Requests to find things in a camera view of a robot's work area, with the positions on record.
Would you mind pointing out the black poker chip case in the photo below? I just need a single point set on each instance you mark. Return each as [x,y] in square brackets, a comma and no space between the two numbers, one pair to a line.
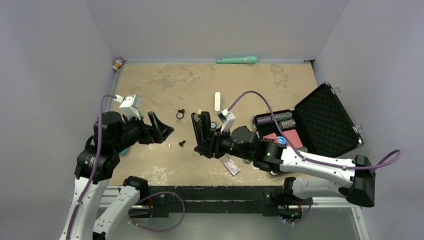
[320,120]

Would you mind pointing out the green marker pen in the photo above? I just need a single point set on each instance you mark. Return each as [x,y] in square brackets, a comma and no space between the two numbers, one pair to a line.
[238,60]

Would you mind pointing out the small orange bottle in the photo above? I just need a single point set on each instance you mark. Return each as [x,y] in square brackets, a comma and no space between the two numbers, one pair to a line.
[119,62]

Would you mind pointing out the blue dealer button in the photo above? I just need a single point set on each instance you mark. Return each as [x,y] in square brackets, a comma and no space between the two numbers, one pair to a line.
[281,140]

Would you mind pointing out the brown 100 poker chip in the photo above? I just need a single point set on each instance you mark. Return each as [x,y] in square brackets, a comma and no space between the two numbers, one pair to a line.
[180,115]

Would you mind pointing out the red white staple box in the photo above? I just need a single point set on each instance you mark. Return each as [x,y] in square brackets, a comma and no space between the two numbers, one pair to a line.
[231,166]

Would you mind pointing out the white stapler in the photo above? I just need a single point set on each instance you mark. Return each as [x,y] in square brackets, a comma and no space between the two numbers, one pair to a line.
[217,102]

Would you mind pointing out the blue marker pen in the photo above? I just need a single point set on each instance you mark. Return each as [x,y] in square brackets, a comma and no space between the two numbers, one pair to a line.
[124,152]

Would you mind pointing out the black stapler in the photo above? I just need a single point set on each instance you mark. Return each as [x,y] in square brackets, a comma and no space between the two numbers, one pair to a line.
[198,121]

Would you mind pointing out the pink playing card deck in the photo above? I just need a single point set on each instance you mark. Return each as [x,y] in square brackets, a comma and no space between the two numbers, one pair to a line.
[270,137]

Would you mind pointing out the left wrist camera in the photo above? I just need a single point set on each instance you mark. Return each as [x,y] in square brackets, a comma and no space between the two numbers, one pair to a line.
[130,106]

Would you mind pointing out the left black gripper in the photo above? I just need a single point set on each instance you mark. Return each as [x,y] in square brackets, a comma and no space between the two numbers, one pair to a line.
[157,134]

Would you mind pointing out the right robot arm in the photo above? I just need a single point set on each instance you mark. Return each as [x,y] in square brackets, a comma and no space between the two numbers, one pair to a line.
[351,179]

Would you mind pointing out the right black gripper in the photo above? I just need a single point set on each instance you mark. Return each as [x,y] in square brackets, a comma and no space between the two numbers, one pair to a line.
[211,147]

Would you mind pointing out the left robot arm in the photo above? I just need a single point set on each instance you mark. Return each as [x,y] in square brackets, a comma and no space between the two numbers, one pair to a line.
[113,133]

